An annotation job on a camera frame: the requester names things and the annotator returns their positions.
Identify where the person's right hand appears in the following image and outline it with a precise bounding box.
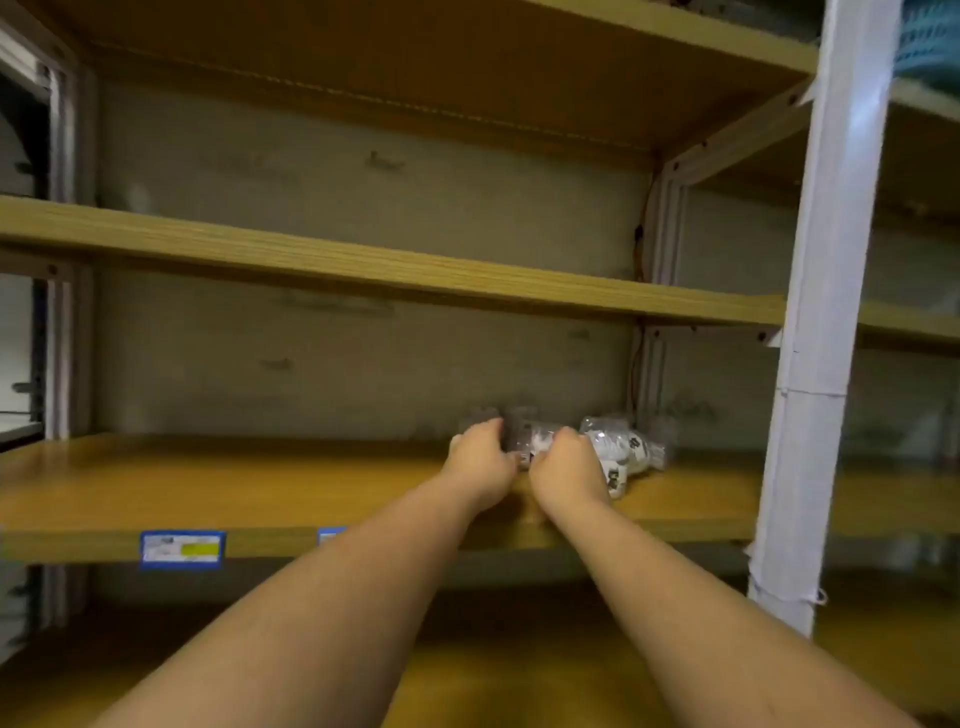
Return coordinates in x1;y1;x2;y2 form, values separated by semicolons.
528;425;613;526

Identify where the person's left hand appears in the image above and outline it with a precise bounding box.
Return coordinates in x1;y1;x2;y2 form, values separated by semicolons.
438;417;523;517

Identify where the wooden shelf with blue labels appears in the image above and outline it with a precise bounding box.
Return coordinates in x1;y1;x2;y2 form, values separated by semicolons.
0;431;766;565

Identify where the person's left forearm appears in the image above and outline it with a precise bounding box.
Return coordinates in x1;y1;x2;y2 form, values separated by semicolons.
89;468;500;728

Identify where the person's right forearm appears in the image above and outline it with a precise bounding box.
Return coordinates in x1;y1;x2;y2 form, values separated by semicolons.
547;494;924;728

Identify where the white cable tie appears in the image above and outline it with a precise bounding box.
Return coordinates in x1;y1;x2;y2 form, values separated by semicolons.
746;577;830;610

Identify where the white slotted rack rail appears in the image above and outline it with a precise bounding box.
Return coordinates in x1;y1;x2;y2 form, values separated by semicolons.
37;63;97;631
635;161;690;429

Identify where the white metal upright post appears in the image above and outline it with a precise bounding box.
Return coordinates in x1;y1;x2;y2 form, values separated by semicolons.
746;0;905;639

